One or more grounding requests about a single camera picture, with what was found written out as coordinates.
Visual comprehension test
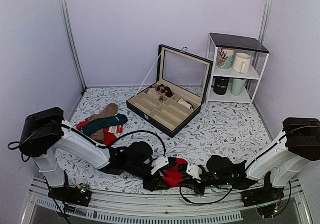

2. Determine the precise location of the red white striped sock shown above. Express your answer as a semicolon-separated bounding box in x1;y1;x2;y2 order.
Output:
108;124;124;134

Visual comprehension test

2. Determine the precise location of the coral pattern mug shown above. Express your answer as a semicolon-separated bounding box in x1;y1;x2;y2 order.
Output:
217;47;235;69

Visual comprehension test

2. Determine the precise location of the black mug with text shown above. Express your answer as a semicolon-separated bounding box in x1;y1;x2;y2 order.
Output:
213;77;230;95

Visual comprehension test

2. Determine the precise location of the cream rolled sock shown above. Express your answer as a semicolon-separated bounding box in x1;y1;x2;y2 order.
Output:
177;98;194;110

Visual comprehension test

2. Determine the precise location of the aluminium frame post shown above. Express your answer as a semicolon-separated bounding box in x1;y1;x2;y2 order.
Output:
258;0;273;44
59;0;88;94

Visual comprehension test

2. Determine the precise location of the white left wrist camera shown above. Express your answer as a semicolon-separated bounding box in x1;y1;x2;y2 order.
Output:
151;156;169;175

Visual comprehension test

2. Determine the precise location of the cream ribbed mug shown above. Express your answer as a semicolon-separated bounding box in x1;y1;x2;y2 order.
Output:
232;52;252;74

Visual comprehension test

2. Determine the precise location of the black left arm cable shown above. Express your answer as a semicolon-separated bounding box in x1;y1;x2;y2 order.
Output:
109;130;168;158

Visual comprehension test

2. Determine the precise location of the right aluminium frame post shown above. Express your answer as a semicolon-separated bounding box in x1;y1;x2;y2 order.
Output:
258;0;273;44

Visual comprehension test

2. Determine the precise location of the white two-tier shelf rack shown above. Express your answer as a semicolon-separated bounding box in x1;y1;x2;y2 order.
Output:
206;33;270;105

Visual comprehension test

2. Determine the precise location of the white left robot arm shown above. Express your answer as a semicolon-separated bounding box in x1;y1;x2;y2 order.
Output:
18;107;170;201

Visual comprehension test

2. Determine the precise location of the red and beige sock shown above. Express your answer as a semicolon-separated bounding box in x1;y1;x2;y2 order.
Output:
162;157;188;187

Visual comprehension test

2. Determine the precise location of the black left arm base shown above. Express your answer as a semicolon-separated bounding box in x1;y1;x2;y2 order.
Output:
48;171;92;207

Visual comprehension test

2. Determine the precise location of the left aluminium frame post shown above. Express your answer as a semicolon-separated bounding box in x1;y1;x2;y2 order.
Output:
59;0;88;94

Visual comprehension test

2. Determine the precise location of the dark brown rolled sock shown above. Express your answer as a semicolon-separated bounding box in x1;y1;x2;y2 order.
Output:
156;84;173;98

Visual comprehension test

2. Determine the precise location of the slotted aluminium front rail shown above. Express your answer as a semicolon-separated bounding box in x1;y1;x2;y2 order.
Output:
21;177;315;223

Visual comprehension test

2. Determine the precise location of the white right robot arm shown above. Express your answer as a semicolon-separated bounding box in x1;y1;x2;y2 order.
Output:
180;117;320;202

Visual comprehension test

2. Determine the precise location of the floral patterned table mat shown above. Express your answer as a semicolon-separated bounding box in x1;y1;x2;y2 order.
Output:
56;86;273;195

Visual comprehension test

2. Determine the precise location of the beige rolled sock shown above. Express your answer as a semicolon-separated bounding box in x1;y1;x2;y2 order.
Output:
147;87;163;102

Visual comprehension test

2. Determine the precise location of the red sock in pile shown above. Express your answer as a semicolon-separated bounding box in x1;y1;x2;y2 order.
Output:
76;119;117;146

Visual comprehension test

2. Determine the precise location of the black compartment storage box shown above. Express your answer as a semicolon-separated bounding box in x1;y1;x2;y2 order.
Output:
126;44;214;138

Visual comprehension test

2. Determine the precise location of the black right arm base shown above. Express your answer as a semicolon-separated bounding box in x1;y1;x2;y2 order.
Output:
241;172;292;219

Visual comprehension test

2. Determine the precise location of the pale green cup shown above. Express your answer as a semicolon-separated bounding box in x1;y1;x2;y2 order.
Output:
230;78;247;96

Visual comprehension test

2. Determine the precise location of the dark green sock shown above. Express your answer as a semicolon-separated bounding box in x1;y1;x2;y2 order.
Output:
80;114;128;136

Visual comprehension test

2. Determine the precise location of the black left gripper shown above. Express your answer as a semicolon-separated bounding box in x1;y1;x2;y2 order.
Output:
125;162;171;191

